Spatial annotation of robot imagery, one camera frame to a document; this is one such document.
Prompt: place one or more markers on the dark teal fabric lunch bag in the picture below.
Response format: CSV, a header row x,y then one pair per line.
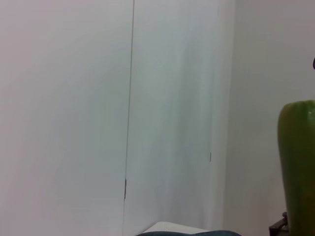
x,y
192,233

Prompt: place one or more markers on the green cucumber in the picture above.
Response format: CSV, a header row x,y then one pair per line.
x,y
300,172

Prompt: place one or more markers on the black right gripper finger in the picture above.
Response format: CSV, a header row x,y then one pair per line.
x,y
279,227

